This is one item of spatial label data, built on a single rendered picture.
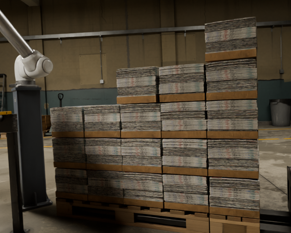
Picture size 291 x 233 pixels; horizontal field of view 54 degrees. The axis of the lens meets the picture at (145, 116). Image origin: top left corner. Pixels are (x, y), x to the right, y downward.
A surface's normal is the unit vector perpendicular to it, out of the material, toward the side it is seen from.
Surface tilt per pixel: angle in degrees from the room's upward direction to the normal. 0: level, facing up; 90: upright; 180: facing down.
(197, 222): 90
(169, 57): 90
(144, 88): 90
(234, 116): 90
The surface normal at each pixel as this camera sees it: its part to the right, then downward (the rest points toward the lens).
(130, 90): -0.40, 0.07
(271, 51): -0.06, 0.05
